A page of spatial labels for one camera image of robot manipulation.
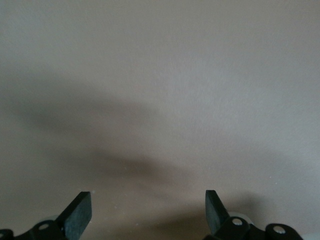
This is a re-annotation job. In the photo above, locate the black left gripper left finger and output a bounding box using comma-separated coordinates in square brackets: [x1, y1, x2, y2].
[0, 191, 93, 240]

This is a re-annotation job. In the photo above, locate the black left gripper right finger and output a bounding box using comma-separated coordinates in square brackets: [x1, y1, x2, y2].
[205, 189, 305, 240]

